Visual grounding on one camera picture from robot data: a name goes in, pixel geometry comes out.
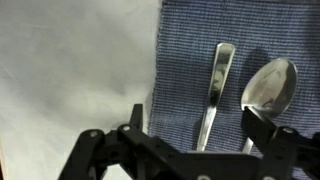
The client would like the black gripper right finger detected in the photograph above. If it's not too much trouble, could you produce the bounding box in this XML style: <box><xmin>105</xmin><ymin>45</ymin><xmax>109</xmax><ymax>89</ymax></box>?
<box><xmin>241</xmin><ymin>105</ymin><xmax>320</xmax><ymax>180</ymax></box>

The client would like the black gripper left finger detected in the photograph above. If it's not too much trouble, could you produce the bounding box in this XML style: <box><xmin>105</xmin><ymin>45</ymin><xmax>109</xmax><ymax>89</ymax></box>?
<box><xmin>58</xmin><ymin>103</ymin><xmax>159</xmax><ymax>180</ymax></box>

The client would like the silver utensil handle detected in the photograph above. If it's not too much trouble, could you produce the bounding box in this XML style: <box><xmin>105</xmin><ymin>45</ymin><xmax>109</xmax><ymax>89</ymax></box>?
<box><xmin>196</xmin><ymin>42</ymin><xmax>237</xmax><ymax>153</ymax></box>

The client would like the silver metal spoon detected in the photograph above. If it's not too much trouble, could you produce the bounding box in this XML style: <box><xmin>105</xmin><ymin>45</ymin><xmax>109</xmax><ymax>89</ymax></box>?
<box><xmin>240</xmin><ymin>57</ymin><xmax>299</xmax><ymax>155</ymax></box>

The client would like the dark blue woven placemat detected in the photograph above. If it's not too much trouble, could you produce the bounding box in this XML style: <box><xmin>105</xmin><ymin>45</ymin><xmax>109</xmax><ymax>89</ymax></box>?
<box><xmin>147</xmin><ymin>0</ymin><xmax>320</xmax><ymax>180</ymax></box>

